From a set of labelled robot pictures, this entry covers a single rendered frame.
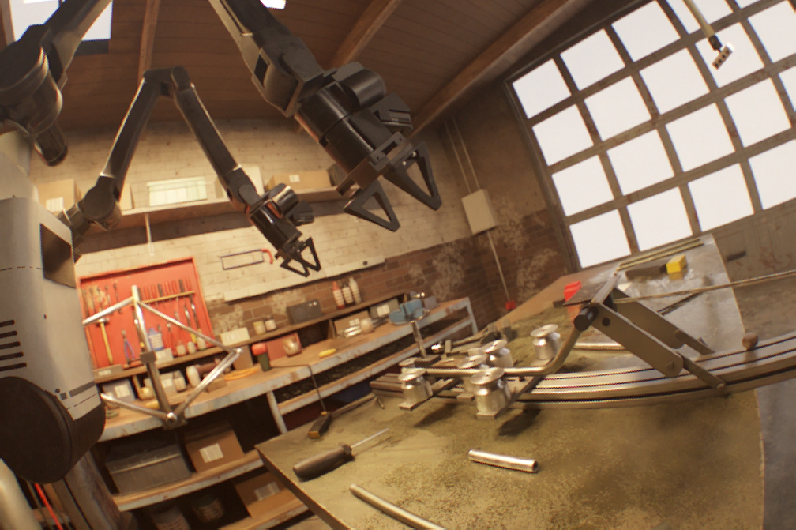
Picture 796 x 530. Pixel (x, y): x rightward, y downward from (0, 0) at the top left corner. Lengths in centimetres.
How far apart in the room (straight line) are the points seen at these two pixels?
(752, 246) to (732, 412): 317
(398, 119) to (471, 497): 47
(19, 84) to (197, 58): 211
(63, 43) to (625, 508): 76
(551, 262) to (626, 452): 340
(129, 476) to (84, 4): 176
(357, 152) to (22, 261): 49
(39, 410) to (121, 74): 224
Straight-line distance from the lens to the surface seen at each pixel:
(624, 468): 40
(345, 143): 41
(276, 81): 44
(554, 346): 61
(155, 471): 186
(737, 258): 357
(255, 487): 196
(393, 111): 48
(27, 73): 46
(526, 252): 385
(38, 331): 55
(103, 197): 84
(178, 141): 287
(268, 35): 47
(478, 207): 395
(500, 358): 61
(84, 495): 65
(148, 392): 220
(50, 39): 50
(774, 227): 360
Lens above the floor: 114
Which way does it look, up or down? 7 degrees up
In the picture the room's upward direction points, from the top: 17 degrees counter-clockwise
